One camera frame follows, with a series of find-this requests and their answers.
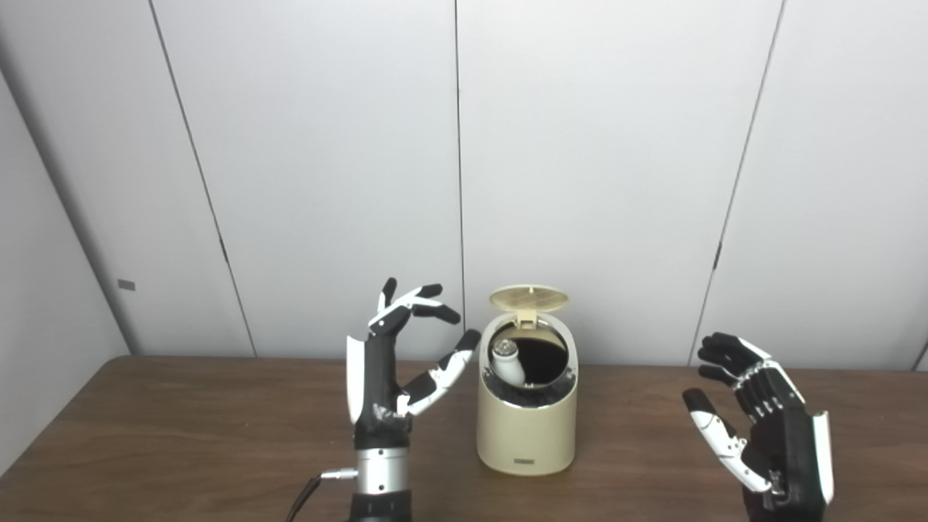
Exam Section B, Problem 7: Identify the small white plastic bottle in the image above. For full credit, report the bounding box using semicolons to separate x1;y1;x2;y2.
492;339;525;386

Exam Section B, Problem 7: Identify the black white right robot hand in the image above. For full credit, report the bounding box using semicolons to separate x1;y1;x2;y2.
682;332;834;519

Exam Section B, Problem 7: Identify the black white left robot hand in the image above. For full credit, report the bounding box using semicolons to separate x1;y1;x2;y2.
346;278;482;450

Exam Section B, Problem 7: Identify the cream round bin lid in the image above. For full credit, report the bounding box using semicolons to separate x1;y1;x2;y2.
489;285;570;329

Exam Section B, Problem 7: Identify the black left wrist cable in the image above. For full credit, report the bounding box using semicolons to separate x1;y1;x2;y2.
285;469;359;522

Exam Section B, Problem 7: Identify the cream-colored bin body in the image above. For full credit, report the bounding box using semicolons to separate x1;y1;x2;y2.
476;312;579;477

